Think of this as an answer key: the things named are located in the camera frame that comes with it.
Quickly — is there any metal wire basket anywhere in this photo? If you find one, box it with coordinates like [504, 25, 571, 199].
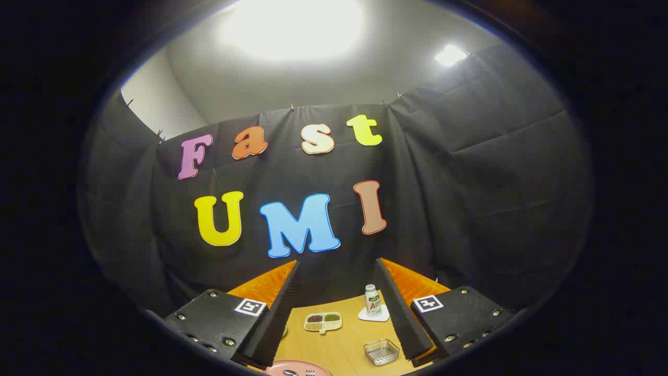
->
[363, 338, 400, 366]

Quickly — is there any white divided bean dish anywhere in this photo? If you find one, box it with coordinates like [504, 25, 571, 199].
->
[304, 312, 343, 335]

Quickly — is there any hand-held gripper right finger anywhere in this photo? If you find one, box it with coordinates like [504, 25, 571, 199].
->
[374, 257, 518, 368]

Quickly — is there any white square coaster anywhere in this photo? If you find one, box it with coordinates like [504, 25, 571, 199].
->
[357, 304, 391, 322]

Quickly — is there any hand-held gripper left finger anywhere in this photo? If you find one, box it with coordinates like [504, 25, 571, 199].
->
[162, 260, 301, 368]

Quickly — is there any small ceiling light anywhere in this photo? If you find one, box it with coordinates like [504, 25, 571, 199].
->
[434, 44, 468, 67]

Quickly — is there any clear plastic drink bottle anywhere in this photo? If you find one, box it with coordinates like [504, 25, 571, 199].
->
[365, 284, 382, 318]

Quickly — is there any large ceiling light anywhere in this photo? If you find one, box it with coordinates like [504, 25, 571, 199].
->
[219, 0, 366, 61]

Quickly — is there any pink plate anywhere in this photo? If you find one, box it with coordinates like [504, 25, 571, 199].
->
[264, 359, 332, 376]

